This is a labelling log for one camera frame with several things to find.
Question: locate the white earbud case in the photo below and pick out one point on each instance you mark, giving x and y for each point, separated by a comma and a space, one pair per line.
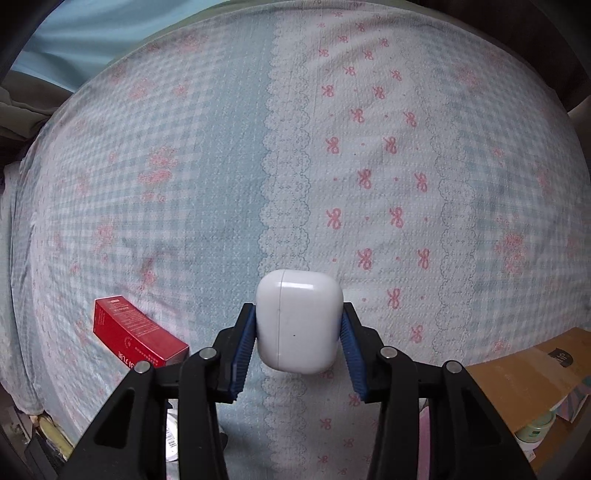
300, 318

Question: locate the cardboard box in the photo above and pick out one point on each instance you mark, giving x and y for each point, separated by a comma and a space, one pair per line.
521, 374

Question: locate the checked bow print bed sheet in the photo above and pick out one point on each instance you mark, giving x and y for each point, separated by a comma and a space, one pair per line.
295, 161

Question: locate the white round cream jar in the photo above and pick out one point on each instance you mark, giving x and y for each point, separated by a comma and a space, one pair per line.
173, 434

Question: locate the brown curtain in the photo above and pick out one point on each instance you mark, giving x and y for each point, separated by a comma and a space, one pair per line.
21, 115

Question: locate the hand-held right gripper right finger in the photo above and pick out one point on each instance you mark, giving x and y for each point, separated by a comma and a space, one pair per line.
353, 353

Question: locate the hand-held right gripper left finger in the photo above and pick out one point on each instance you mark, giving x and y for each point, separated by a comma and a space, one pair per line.
242, 353

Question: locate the small red pink box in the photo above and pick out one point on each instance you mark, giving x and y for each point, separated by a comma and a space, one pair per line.
138, 334

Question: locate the stack of folded cloths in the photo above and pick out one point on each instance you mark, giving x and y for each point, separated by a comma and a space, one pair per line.
53, 431

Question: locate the light blue hanging cloth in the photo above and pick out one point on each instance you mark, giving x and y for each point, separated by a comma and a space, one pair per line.
78, 41

